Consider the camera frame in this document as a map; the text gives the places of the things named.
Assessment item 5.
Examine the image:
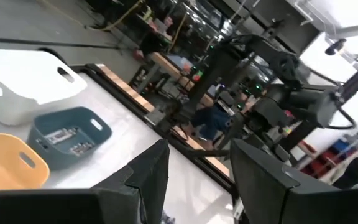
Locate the yellow cable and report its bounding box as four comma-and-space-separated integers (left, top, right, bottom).
85, 0, 144, 32

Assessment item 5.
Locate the white crayon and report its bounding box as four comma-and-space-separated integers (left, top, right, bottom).
44, 127, 79, 144
68, 142, 95, 156

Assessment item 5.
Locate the blue-grey plastic bin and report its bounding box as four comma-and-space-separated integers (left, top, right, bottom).
26, 106, 113, 171

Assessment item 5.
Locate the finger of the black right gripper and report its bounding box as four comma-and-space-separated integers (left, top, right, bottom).
218, 113, 248, 152

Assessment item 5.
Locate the wooden table board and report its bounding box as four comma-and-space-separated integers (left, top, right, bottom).
96, 63, 231, 177

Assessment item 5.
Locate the black table frame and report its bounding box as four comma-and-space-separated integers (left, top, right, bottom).
70, 63, 239, 200

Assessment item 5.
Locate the yellow plastic bin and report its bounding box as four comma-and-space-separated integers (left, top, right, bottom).
0, 133, 51, 190

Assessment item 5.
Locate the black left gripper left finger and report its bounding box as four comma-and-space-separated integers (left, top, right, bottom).
91, 138, 171, 224

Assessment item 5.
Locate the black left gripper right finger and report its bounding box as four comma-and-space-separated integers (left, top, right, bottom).
230, 138, 335, 224

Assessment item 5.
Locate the white plastic bin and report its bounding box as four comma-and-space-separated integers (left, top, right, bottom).
0, 48, 89, 127

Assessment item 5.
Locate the black ceiling spotlight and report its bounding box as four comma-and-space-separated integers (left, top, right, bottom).
324, 39, 347, 56

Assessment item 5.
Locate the person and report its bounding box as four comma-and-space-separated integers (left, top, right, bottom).
191, 104, 231, 142

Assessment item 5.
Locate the wooden workbench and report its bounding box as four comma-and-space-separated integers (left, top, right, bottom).
149, 51, 214, 106

